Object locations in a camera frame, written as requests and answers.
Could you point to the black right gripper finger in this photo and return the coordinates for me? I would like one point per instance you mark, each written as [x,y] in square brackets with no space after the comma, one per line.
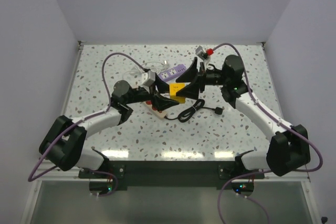
[190,75]
[191,91]

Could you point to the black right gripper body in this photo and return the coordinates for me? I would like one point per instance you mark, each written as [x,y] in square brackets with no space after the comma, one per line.
[211,77]

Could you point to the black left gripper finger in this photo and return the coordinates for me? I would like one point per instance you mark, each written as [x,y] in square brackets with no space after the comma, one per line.
[161,86]
[162,103]

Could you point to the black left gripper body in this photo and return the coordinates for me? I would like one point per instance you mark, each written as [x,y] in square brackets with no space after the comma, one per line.
[140,95]

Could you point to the yellow cube socket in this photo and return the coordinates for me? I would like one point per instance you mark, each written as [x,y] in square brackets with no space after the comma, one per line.
[174,88]

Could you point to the beige power strip red sockets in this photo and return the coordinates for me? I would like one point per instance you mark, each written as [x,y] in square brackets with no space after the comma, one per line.
[159,114]

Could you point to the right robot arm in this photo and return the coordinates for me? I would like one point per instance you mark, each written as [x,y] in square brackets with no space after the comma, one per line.
[288,149]

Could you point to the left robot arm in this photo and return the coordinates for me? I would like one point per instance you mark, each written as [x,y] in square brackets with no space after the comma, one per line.
[63,144]

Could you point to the purple power strip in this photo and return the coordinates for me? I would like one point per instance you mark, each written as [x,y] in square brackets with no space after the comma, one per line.
[172,73]

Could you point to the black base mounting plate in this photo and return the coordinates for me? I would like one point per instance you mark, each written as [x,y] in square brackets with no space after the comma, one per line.
[161,174]

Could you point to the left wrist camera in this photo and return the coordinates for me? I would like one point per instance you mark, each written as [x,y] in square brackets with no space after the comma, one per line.
[148,78]

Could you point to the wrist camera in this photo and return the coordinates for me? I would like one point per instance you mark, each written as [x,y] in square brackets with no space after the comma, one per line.
[203,54]
[148,78]

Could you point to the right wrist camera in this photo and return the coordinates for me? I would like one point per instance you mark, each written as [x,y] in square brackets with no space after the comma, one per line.
[203,54]

